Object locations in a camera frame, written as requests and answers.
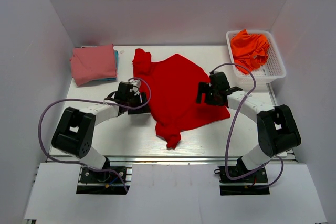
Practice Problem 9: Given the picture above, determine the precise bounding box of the white plastic basket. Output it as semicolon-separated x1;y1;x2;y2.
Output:
226;30;286;84

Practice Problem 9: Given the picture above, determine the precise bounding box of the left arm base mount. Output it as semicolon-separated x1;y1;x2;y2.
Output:
76;166;131;195

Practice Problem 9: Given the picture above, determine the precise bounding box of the folded pink t shirt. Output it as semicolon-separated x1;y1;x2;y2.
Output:
70;44;116;86

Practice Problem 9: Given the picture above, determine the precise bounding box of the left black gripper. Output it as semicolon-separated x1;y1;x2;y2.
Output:
126;91;151;114

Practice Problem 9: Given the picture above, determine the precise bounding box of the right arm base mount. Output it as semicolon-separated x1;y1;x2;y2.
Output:
214;166;270;196

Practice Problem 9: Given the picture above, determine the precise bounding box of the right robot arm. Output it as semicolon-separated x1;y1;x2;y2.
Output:
196;71;301;182

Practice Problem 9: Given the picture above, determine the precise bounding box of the aluminium table rail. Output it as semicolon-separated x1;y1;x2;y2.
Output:
51;151;297;163

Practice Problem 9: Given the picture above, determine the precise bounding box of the red t shirt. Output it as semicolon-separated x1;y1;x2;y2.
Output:
132;48;230;149

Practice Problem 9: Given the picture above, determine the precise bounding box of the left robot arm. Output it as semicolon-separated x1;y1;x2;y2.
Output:
51;78;151;182

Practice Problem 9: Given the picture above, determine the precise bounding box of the folded blue t shirt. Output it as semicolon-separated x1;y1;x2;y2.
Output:
95;50;119;81

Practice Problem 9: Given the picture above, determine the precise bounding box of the orange t shirt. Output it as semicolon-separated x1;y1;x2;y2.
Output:
230;29;270;74

